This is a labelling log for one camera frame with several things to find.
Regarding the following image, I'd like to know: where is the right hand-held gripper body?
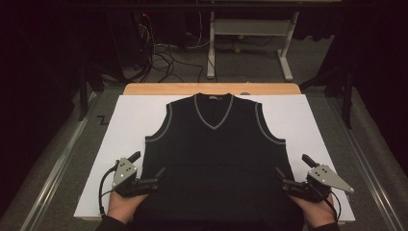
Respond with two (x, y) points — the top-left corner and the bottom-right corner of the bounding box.
(282, 164), (355, 203)

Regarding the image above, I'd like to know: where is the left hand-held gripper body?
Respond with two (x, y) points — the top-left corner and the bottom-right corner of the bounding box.
(111, 157), (160, 198)

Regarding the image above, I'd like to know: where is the black knit vest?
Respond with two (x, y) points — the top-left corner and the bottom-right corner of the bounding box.
(133, 92), (304, 231)

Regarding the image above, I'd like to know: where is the person's left hand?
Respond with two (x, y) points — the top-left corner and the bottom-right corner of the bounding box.
(106, 192), (150, 225)

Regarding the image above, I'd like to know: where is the person's right hand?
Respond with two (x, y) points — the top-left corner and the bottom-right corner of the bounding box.
(289, 192), (338, 229)

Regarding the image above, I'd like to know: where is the white table cover sheet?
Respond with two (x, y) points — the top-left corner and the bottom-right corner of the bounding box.
(73, 93), (356, 223)

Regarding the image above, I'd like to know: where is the wooden table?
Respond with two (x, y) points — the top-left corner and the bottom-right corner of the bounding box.
(81, 82), (347, 225)

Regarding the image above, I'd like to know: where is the black stand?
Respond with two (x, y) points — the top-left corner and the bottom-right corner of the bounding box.
(77, 62), (106, 122)
(299, 64), (354, 130)

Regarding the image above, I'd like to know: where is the dark computer tower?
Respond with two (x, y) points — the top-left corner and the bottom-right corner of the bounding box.
(107, 11), (152, 70)

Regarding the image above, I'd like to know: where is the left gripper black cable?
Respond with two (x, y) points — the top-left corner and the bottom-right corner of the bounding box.
(98, 165), (120, 219)

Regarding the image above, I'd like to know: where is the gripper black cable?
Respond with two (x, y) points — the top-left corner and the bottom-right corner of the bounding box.
(98, 165), (120, 219)
(322, 190), (342, 222)

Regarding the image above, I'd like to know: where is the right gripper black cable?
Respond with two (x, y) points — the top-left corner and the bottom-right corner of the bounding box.
(322, 190), (342, 222)

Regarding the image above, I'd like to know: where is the metal floor rail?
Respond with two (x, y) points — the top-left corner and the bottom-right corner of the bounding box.
(326, 95), (406, 231)
(18, 91), (98, 231)

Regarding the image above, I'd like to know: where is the tangle of floor cables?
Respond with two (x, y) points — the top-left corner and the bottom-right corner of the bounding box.
(137, 12), (213, 84)

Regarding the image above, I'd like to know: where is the white metal desk frame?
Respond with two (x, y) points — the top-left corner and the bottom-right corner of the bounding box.
(206, 11), (300, 82)

